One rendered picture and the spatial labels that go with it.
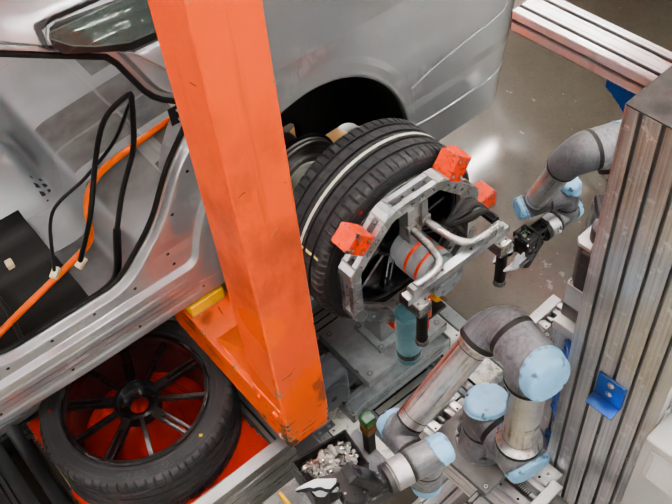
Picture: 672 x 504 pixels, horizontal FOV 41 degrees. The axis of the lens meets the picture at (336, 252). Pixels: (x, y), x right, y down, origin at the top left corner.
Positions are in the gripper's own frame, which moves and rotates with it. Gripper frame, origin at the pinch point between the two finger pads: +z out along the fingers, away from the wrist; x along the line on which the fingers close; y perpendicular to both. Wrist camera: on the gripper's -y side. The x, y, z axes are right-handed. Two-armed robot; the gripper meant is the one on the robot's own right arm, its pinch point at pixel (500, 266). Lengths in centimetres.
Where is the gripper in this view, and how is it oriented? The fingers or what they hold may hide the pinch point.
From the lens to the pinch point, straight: 288.7
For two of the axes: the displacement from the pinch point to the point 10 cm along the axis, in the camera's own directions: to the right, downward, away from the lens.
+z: -7.7, 5.3, -3.6
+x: 6.4, 5.6, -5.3
